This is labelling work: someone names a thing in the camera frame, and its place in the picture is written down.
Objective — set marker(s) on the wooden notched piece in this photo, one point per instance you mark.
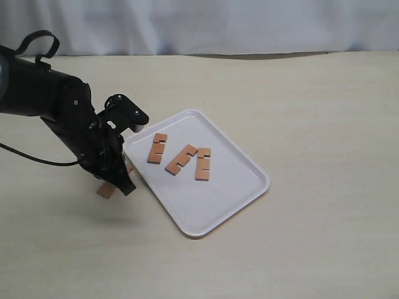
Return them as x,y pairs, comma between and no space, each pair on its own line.
203,164
181,159
157,148
107,190

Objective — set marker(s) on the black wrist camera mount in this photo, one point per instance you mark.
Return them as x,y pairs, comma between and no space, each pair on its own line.
120,113

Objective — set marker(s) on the white plastic tray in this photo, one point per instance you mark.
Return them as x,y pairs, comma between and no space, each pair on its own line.
197,207

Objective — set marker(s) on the white backdrop curtain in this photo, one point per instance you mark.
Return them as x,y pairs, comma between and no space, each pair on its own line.
204,27

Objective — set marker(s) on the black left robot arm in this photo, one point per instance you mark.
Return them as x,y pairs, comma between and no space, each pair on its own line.
63,102

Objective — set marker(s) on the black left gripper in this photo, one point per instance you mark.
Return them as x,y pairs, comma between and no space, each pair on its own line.
105,161

